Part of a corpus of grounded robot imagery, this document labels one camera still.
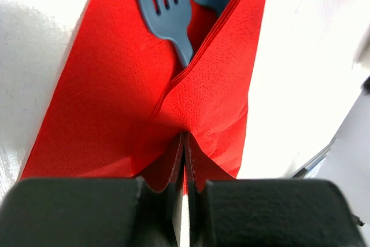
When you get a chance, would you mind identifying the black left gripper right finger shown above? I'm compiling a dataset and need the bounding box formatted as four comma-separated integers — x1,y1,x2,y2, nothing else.
184,133,365,246

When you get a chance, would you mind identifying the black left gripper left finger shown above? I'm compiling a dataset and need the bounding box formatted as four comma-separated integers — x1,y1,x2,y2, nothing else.
1,134,184,246

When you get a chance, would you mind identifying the red paper napkin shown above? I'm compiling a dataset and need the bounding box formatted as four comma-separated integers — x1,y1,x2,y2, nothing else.
21,0,265,178

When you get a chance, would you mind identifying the blue plastic fork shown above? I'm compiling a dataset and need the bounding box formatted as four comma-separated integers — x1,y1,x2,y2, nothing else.
138,0,194,68

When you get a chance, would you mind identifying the aluminium mounting rail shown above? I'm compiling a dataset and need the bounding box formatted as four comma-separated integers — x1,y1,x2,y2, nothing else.
289,137,336,179

